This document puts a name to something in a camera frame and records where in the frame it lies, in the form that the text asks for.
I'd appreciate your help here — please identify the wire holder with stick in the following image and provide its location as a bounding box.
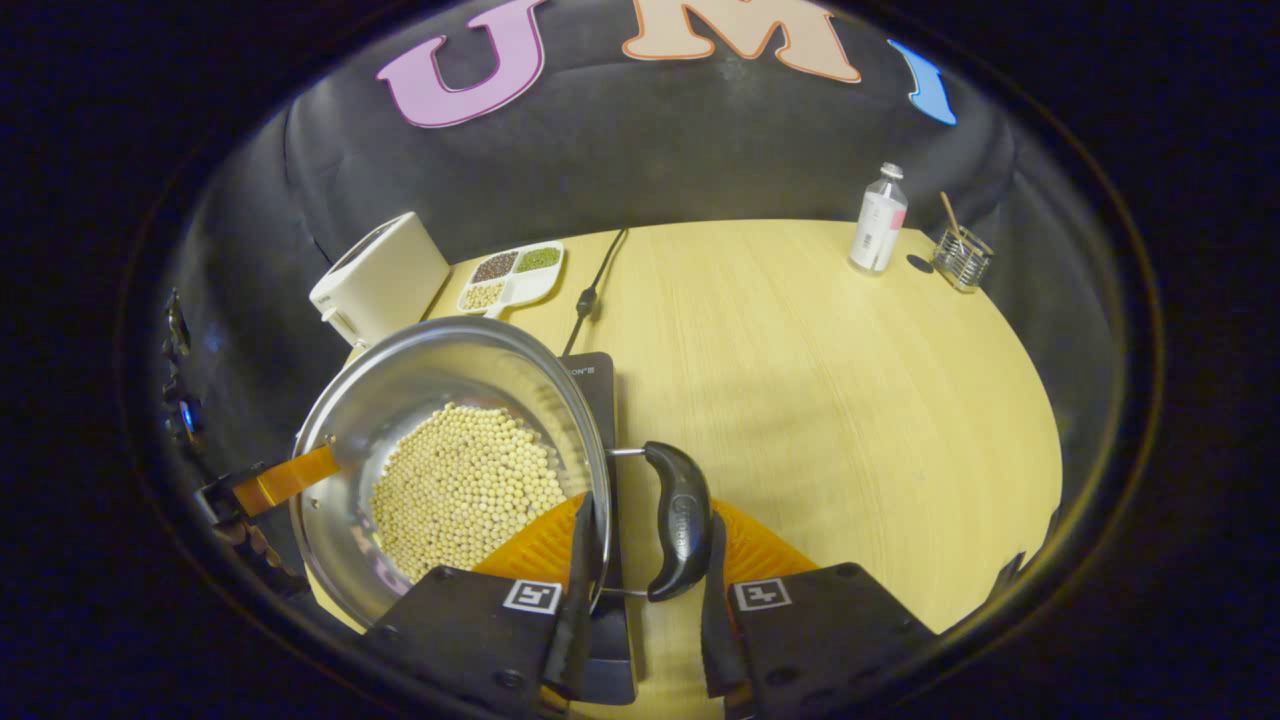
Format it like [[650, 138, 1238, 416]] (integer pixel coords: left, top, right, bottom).
[[932, 192, 994, 293]]

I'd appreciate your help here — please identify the white toaster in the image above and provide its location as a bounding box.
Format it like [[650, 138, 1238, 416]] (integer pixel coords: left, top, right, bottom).
[[309, 211, 451, 349]]

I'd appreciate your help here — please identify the pile of soybeans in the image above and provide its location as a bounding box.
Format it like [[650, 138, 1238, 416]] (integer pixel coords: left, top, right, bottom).
[[370, 403, 568, 584]]

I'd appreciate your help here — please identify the stainless steel pot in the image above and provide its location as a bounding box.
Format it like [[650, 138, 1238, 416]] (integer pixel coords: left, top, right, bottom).
[[290, 317, 713, 626]]

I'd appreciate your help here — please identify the black induction cooktop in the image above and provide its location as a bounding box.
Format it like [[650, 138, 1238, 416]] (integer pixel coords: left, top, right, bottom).
[[558, 350, 638, 706]]

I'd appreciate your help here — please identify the black backdrop cloth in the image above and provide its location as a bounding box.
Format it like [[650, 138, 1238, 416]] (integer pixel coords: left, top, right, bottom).
[[180, 0, 1101, 421]]

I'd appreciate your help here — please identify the small clear bottle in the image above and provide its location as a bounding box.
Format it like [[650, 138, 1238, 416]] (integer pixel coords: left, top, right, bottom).
[[849, 163, 909, 276]]

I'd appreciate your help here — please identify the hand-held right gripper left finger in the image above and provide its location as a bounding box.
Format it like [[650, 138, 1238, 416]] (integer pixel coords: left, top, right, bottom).
[[362, 490, 601, 716]]

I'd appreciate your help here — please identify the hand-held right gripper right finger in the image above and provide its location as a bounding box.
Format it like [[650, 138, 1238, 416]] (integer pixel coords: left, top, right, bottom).
[[698, 498, 941, 720]]

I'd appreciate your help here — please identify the black power cable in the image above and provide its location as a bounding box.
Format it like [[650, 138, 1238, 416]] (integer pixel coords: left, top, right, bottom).
[[560, 227, 631, 356]]

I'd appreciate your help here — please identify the white divided bean dish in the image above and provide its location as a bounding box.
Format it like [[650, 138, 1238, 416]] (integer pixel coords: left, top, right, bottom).
[[457, 241, 566, 319]]

